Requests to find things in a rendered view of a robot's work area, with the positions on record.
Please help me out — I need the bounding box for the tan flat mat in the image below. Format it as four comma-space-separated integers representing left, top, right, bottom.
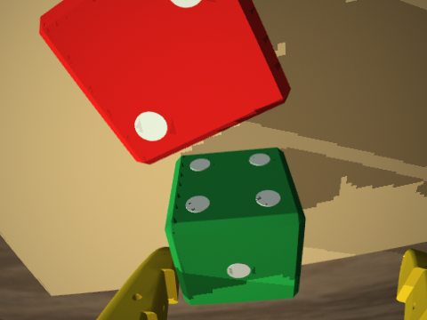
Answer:
0, 0, 427, 296

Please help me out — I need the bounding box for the red die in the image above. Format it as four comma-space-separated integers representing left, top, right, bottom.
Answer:
39, 0, 291, 164

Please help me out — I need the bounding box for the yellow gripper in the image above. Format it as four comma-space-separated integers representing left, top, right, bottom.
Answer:
96, 247, 427, 320

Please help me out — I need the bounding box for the green die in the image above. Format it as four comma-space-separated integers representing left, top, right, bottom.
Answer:
165, 148, 306, 305

